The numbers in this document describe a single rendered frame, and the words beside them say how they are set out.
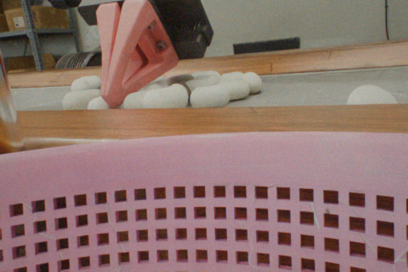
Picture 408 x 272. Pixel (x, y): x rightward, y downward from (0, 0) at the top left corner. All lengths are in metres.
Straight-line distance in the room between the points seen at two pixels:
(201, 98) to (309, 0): 2.12
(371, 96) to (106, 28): 0.20
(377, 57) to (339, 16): 1.90
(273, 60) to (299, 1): 1.91
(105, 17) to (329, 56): 0.27
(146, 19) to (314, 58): 0.24
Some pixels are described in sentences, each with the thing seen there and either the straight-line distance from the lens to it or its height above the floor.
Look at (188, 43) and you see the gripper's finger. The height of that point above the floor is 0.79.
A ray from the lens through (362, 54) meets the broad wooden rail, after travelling 0.45.
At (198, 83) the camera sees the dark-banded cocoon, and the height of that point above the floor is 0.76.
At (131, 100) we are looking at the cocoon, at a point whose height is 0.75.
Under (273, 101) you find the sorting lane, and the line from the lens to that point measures 0.28.
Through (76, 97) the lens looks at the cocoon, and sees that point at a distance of 0.32.
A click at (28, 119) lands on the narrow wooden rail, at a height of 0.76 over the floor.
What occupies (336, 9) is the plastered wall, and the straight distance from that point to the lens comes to 2.34.
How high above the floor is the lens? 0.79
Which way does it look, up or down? 13 degrees down
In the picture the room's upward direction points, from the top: 6 degrees counter-clockwise
